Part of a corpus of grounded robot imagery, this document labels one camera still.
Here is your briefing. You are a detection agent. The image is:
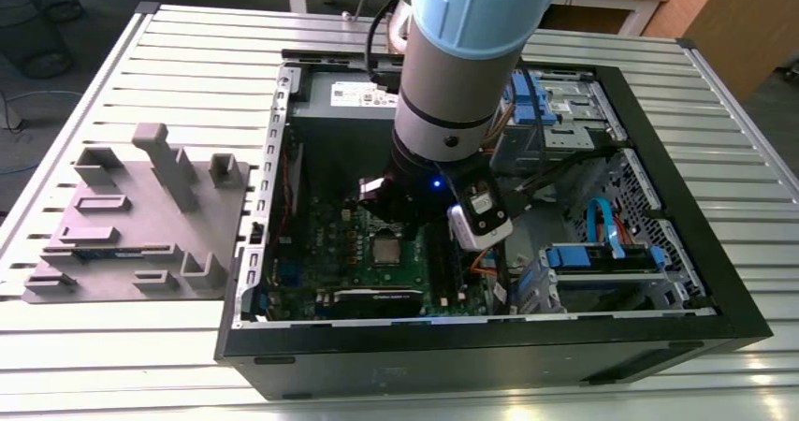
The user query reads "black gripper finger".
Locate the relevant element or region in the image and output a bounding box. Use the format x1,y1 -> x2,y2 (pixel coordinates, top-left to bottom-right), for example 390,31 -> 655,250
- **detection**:
358,176 -> 392,216

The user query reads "silver CPU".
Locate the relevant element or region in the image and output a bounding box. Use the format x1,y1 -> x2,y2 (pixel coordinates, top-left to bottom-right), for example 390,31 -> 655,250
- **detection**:
372,239 -> 403,266

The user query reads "CPU socket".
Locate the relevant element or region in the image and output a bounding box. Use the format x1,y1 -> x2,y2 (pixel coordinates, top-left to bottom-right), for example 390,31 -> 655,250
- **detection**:
366,233 -> 408,271

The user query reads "green motherboard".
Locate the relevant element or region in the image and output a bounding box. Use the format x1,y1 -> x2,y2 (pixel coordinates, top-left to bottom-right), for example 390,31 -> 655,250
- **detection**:
262,191 -> 501,322

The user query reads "black RAM slot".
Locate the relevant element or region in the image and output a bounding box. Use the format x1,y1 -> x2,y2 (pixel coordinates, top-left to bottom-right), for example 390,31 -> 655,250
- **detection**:
424,226 -> 446,302

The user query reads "black RAM stick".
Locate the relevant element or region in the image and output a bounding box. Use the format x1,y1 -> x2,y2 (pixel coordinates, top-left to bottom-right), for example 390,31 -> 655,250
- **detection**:
443,238 -> 467,299

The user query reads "grey power supply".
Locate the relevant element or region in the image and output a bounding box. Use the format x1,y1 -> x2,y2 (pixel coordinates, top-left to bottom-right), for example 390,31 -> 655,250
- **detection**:
287,71 -> 404,197

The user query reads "black graphics card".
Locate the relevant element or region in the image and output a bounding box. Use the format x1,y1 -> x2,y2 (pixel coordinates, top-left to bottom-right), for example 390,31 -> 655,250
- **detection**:
315,287 -> 427,320

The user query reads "blue drive carrier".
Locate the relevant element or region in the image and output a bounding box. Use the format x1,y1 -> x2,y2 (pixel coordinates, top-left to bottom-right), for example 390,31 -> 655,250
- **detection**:
506,71 -> 559,126

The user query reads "metal drive cage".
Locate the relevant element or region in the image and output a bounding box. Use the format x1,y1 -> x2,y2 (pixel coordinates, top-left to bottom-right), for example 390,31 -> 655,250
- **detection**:
490,68 -> 630,175

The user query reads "blue disk carrier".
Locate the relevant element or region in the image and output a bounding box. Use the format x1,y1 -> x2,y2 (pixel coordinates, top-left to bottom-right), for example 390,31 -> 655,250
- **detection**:
546,245 -> 666,273

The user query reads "black PC case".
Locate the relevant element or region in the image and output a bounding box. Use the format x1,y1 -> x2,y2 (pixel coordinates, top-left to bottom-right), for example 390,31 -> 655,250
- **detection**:
214,49 -> 775,401

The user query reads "grey plastic parts rack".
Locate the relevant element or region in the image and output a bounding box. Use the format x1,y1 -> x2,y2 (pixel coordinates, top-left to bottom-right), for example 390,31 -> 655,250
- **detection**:
22,122 -> 262,305

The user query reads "metal disk bay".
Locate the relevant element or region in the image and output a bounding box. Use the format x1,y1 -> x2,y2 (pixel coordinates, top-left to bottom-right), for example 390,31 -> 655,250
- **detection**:
535,242 -> 683,315

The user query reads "RAM stick with blue label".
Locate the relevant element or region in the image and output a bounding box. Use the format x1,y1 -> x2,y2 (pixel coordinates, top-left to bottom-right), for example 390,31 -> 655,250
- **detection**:
72,247 -> 147,261

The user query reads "black mesh bin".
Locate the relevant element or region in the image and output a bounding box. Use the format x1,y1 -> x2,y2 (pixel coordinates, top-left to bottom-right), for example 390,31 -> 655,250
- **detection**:
0,0 -> 75,80

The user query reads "brown wooden cabinet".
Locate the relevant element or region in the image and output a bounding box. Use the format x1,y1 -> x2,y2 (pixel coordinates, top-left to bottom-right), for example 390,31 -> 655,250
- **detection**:
642,0 -> 799,104

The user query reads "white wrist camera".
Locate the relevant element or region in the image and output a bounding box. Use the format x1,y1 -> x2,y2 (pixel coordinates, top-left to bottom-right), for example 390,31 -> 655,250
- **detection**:
446,177 -> 517,251

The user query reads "orange wire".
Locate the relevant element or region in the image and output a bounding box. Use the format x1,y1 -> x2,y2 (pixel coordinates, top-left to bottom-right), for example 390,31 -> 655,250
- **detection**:
468,248 -> 502,278

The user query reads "black wire bundle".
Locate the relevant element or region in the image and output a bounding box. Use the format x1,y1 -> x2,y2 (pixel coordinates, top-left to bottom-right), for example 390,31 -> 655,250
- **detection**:
492,147 -> 621,254

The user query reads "black camera cable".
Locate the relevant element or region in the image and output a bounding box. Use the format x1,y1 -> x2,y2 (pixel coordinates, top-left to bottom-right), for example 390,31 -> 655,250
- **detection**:
366,0 -> 402,97
498,68 -> 546,217

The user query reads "pale blue plastic bracket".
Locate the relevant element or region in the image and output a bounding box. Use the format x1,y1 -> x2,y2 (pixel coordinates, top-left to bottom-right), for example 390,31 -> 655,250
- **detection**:
509,259 -> 545,317

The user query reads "blue data wire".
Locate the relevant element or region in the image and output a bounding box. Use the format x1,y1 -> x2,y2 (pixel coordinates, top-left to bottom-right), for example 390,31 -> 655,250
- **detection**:
585,196 -> 627,260

